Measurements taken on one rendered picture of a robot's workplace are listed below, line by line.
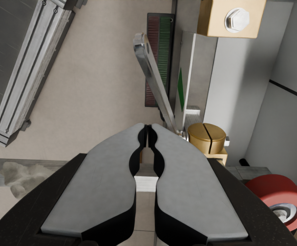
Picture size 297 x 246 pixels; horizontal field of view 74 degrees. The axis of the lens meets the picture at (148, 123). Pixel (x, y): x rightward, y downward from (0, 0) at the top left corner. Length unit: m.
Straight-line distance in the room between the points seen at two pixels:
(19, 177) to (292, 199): 0.35
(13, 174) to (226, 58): 0.45
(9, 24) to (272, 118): 0.97
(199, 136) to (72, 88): 1.02
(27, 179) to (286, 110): 0.48
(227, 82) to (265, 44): 0.11
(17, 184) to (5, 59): 0.80
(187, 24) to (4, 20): 0.81
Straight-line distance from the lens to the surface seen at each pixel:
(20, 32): 1.02
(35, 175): 0.33
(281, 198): 0.30
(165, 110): 0.17
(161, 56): 0.38
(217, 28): 0.22
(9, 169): 0.34
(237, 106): 0.54
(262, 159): 0.55
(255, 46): 0.51
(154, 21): 0.37
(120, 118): 1.21
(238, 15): 0.21
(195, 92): 0.40
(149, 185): 0.30
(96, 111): 1.22
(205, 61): 0.39
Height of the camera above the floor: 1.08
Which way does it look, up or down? 63 degrees down
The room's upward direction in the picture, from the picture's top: 178 degrees counter-clockwise
